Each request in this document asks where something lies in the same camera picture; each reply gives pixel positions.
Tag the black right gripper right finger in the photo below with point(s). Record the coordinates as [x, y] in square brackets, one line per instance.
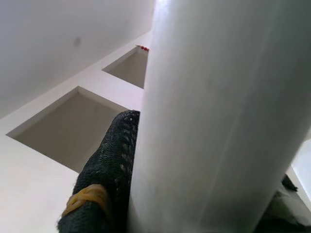
[289, 191]

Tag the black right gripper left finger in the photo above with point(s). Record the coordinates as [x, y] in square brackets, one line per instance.
[109, 165]

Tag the white plastic table leg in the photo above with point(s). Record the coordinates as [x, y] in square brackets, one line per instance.
[206, 121]

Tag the yellow rubber band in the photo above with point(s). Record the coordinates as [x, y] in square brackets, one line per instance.
[85, 194]

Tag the red beads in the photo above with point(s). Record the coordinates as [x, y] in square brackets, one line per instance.
[143, 48]

